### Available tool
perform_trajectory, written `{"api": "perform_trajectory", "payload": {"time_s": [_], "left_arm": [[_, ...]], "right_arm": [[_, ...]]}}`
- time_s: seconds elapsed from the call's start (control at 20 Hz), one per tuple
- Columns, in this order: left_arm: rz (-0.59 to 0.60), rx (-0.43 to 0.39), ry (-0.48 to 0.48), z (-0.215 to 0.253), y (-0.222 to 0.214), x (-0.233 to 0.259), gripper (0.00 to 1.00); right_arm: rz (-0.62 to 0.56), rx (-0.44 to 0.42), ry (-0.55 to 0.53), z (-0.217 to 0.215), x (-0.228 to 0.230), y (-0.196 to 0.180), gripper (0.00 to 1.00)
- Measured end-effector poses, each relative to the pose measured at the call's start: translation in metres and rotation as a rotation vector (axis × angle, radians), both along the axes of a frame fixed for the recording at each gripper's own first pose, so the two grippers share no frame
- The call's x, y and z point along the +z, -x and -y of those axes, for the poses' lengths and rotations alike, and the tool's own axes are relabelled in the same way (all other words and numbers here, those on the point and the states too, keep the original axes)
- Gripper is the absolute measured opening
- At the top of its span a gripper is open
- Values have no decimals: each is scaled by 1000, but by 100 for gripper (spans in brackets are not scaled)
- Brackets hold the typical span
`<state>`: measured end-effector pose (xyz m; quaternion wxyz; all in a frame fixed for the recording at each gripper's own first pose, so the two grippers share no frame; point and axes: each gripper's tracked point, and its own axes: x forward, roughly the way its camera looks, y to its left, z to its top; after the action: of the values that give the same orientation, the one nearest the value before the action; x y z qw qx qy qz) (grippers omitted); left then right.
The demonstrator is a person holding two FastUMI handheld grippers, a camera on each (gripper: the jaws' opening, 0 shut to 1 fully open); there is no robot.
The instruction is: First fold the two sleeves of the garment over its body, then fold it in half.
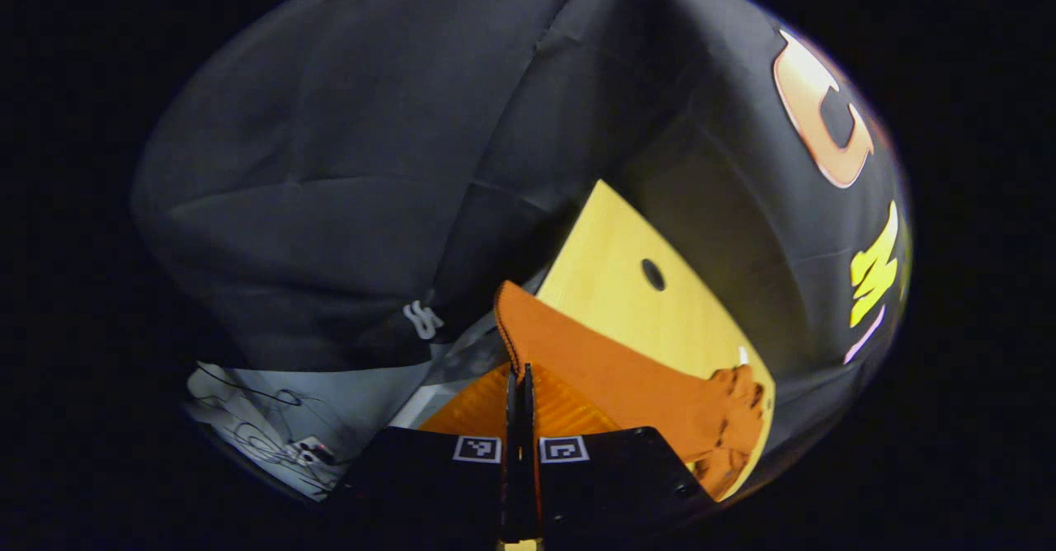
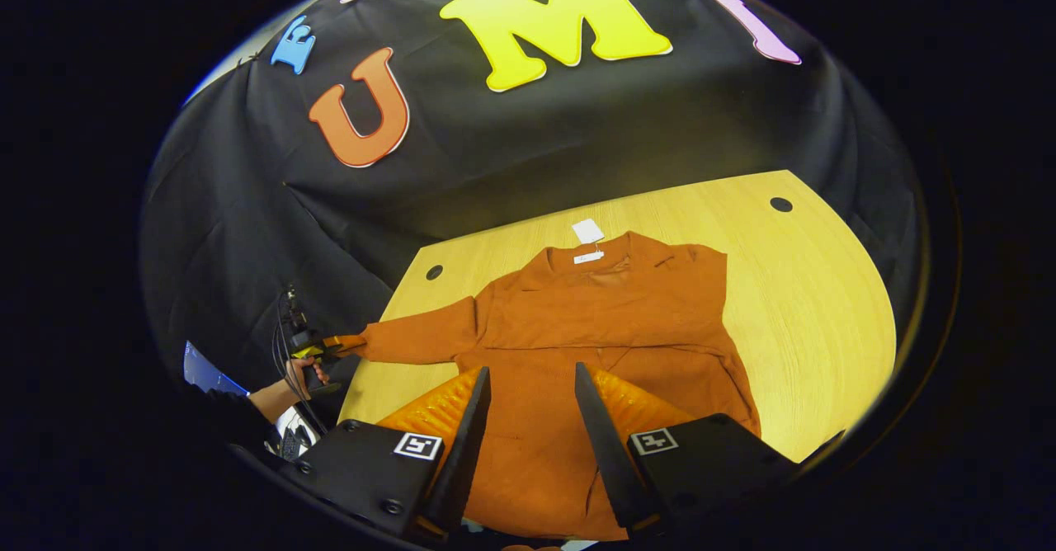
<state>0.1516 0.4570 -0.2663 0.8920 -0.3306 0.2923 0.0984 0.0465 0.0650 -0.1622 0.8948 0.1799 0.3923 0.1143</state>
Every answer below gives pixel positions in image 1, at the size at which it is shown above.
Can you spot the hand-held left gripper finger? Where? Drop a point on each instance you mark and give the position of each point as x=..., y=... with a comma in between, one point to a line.
x=511, y=493
x=532, y=493

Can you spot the orange jacket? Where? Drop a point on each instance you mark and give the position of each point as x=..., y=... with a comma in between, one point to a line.
x=594, y=361

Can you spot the small white floor device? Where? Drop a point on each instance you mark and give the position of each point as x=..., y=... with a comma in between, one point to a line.
x=309, y=450

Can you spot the black backdrop cloth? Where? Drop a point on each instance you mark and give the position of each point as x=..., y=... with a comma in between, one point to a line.
x=371, y=163

